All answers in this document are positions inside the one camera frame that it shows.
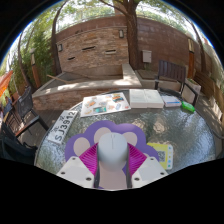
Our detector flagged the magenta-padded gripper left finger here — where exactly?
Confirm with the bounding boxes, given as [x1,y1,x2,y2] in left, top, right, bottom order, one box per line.
[56,143,101,190]

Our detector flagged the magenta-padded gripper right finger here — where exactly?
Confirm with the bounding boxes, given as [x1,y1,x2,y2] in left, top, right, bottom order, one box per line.
[126,143,169,190]

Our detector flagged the white computer mouse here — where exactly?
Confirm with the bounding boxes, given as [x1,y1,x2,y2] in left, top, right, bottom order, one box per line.
[97,132,129,172]

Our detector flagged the purple paw-shaped mouse pad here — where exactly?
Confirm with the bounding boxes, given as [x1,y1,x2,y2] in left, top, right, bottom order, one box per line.
[64,119,160,190]

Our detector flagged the yellow card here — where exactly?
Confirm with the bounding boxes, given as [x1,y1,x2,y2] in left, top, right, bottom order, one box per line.
[146,142,174,171]

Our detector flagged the white licence plate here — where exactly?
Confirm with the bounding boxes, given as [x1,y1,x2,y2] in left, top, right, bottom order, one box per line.
[46,109,79,145]

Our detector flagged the white flat box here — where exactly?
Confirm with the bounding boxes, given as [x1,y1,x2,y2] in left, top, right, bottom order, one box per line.
[128,88,165,109]

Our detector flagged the colourful picture sheet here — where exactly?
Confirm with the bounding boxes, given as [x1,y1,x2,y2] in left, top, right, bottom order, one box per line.
[80,92,132,118]

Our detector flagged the white and blue book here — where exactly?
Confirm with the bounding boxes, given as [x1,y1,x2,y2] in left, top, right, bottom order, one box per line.
[160,94,183,108]

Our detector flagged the green packet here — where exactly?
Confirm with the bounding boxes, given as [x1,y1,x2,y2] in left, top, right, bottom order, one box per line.
[181,101,196,114]

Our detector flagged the raised stone basin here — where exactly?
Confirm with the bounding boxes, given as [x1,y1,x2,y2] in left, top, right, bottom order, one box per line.
[32,63,143,111]

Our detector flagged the black mesh chair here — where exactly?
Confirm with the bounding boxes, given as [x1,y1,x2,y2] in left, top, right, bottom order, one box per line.
[13,85,50,138]

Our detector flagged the white planter box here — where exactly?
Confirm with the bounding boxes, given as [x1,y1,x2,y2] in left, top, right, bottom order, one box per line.
[186,78,203,98]

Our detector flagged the dark wooden slat armchair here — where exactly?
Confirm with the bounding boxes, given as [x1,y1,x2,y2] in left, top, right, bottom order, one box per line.
[154,59,201,107]

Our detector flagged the orange fabric canopy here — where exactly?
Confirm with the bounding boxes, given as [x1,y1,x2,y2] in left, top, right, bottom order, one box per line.
[0,69,14,98]

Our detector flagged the grey utility box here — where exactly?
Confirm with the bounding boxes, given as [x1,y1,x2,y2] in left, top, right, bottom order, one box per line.
[142,49,153,64]

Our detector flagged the thin curved tree trunk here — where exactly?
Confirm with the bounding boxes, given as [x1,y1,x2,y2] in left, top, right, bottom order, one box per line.
[50,4,69,75]

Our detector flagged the thick tree trunk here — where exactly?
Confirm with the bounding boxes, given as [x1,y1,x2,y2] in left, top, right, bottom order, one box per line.
[123,0,144,70]

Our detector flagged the wooden lamp post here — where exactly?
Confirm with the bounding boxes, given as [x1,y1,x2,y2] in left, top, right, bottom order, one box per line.
[187,38,196,79]
[29,48,42,89]

